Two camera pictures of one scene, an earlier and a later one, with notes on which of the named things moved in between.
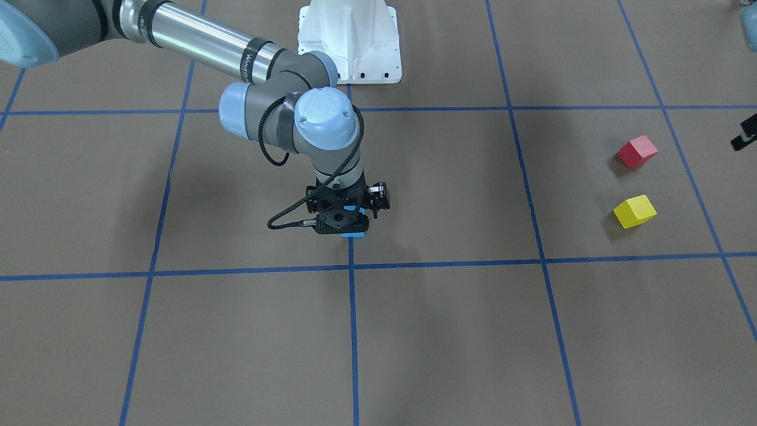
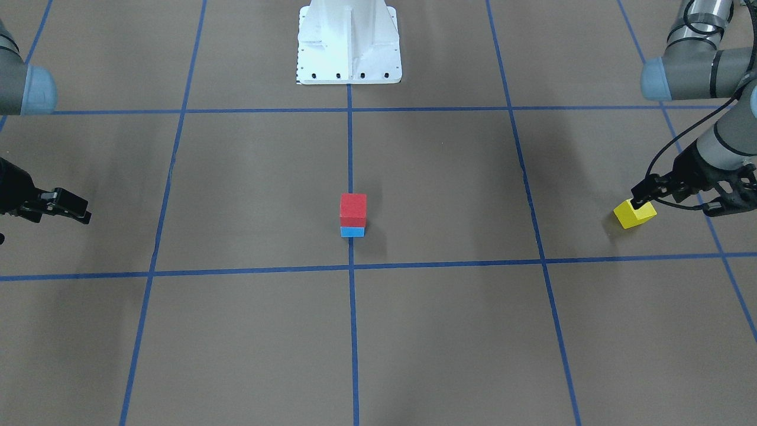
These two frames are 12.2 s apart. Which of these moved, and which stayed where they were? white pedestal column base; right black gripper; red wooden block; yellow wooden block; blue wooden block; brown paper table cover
Moved: red wooden block; right black gripper
Stayed: yellow wooden block; brown paper table cover; blue wooden block; white pedestal column base
